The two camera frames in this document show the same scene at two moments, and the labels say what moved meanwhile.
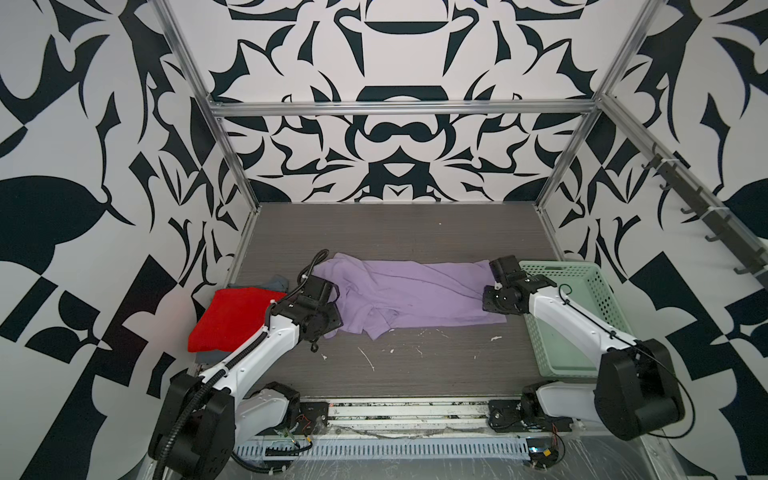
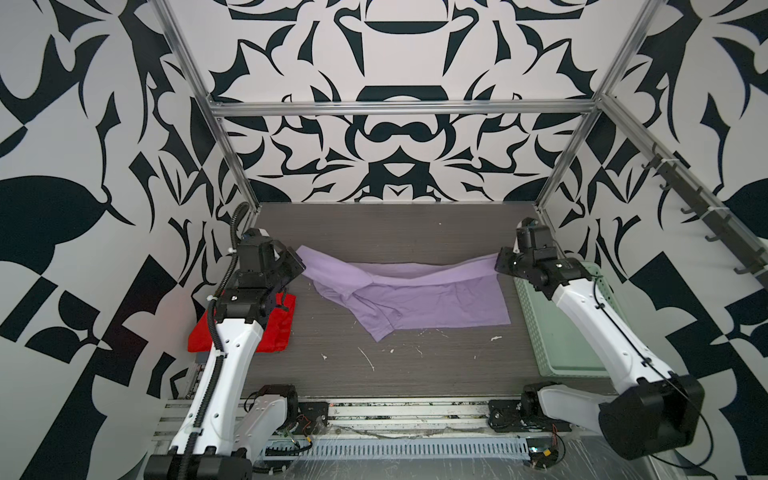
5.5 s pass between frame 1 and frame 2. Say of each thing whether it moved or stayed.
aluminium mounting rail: stayed
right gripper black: moved
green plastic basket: stayed
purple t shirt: moved
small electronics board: stayed
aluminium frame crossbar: stayed
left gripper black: moved
